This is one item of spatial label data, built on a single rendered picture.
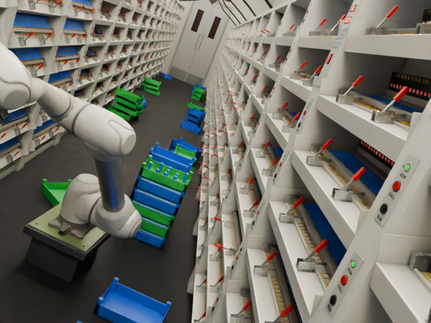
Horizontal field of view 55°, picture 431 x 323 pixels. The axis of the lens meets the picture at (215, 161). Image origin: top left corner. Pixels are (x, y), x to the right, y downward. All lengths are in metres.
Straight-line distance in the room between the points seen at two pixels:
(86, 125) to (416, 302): 1.16
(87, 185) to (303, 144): 1.07
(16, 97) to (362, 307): 0.81
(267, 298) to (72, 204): 1.13
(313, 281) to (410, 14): 0.84
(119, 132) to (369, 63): 0.83
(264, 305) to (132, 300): 1.09
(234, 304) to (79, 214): 0.90
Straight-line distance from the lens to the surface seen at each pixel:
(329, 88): 1.35
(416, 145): 0.75
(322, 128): 1.37
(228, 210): 2.17
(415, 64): 1.36
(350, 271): 0.78
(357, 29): 1.36
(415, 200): 0.71
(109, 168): 1.63
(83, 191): 2.02
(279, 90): 2.03
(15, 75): 1.02
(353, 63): 1.36
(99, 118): 1.49
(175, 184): 2.51
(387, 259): 0.74
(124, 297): 2.19
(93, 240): 2.13
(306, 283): 0.98
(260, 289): 1.26
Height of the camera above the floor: 1.29
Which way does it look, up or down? 15 degrees down
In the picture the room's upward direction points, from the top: 23 degrees clockwise
